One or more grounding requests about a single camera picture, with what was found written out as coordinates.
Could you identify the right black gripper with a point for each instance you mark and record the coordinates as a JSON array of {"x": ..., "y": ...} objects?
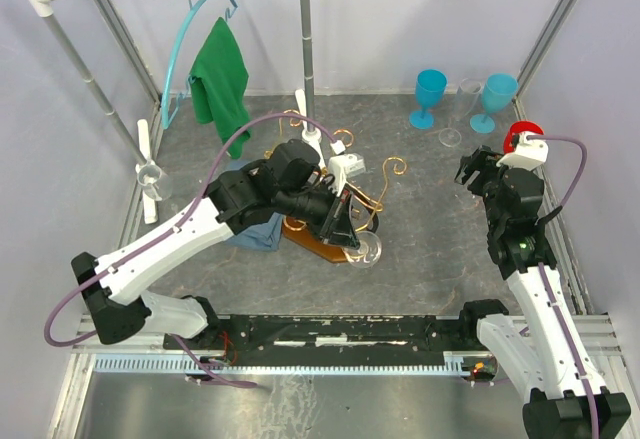
[{"x": 482, "y": 160}]

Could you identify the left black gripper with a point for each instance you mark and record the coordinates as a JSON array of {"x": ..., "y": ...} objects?
[{"x": 337, "y": 226}]

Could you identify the clear wine glass front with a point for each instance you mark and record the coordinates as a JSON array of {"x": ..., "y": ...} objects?
[{"x": 367, "y": 254}]

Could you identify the clear wine glass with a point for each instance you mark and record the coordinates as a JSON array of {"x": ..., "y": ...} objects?
[
  {"x": 155, "y": 183},
  {"x": 367, "y": 254},
  {"x": 465, "y": 99}
]

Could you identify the red wine glass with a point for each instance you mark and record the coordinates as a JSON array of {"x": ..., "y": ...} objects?
[{"x": 518, "y": 128}]

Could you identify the blue wine glass back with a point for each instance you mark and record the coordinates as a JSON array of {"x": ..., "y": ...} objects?
[{"x": 498, "y": 92}]

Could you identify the blue wine glass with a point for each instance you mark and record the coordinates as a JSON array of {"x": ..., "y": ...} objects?
[
  {"x": 498, "y": 92},
  {"x": 429, "y": 90}
]

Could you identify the blue wine glass front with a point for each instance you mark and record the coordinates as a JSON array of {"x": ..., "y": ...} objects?
[{"x": 429, "y": 90}]

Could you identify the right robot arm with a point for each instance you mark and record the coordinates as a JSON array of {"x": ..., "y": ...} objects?
[{"x": 563, "y": 394}]

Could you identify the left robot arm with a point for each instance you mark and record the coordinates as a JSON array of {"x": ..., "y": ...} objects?
[{"x": 290, "y": 182}]

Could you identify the folded blue cloth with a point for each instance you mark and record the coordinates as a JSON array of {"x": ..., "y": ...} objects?
[{"x": 264, "y": 237}]

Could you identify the green cloth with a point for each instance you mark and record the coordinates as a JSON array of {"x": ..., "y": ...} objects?
[{"x": 218, "y": 79}]

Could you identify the teal clothes hanger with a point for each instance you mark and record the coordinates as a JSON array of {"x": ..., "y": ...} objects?
[{"x": 168, "y": 115}]

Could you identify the gold wire wine glass rack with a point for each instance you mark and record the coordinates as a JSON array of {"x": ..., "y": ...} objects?
[{"x": 299, "y": 232}]

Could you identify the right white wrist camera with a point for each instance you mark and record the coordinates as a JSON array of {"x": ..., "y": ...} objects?
[{"x": 528, "y": 151}]

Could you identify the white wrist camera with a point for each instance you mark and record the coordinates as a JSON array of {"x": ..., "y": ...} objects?
[
  {"x": 528, "y": 151},
  {"x": 343, "y": 165}
]

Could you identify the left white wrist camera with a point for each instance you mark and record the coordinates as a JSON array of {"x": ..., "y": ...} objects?
[{"x": 343, "y": 165}]

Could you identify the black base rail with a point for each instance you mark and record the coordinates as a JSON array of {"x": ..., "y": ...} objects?
[{"x": 331, "y": 341}]

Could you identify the white clothes rail frame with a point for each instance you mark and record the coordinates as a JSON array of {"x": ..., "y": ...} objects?
[{"x": 45, "y": 47}]

